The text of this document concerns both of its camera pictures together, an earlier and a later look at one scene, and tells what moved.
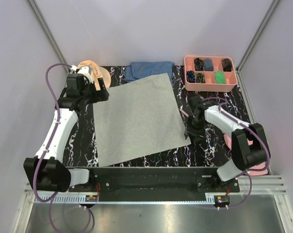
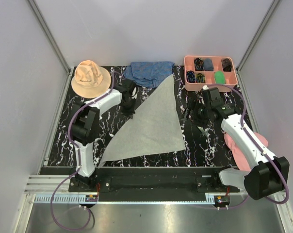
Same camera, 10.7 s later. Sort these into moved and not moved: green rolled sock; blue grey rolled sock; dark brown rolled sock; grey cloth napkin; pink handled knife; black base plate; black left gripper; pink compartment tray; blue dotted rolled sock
Moved: black left gripper; pink handled knife; grey cloth napkin
Not moved: pink compartment tray; blue grey rolled sock; blue dotted rolled sock; dark brown rolled sock; green rolled sock; black base plate
